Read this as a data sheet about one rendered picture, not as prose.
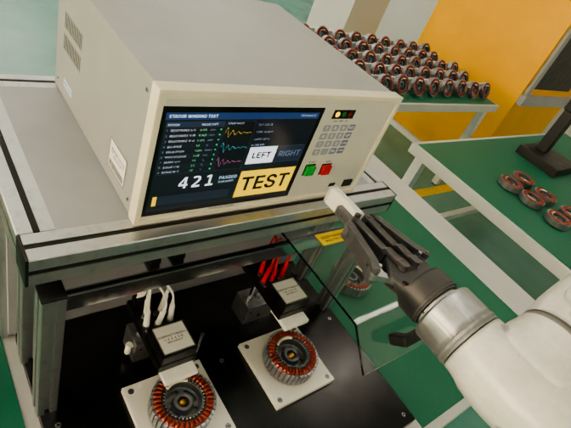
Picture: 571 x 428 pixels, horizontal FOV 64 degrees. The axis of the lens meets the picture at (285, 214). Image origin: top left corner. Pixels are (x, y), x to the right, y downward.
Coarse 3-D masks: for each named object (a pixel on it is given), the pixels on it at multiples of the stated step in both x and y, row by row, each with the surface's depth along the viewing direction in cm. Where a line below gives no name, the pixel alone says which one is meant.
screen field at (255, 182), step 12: (276, 168) 71; (288, 168) 72; (240, 180) 68; (252, 180) 69; (264, 180) 71; (276, 180) 73; (288, 180) 75; (240, 192) 70; (252, 192) 71; (264, 192) 73
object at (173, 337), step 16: (128, 304) 82; (176, 320) 80; (144, 336) 78; (160, 336) 76; (176, 336) 77; (192, 336) 79; (160, 352) 74; (176, 352) 75; (192, 352) 78; (160, 368) 75; (176, 368) 77; (192, 368) 78
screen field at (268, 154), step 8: (296, 144) 70; (304, 144) 71; (256, 152) 66; (264, 152) 67; (272, 152) 68; (280, 152) 69; (288, 152) 70; (296, 152) 71; (248, 160) 66; (256, 160) 67; (264, 160) 68; (272, 160) 69; (280, 160) 70
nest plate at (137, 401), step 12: (204, 372) 86; (144, 384) 81; (132, 396) 78; (144, 396) 79; (192, 396) 82; (132, 408) 77; (144, 408) 77; (192, 408) 80; (216, 408) 82; (144, 420) 76; (216, 420) 80; (228, 420) 81
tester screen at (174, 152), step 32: (192, 128) 56; (224, 128) 59; (256, 128) 62; (288, 128) 66; (160, 160) 57; (192, 160) 60; (224, 160) 63; (288, 160) 71; (160, 192) 60; (192, 192) 64
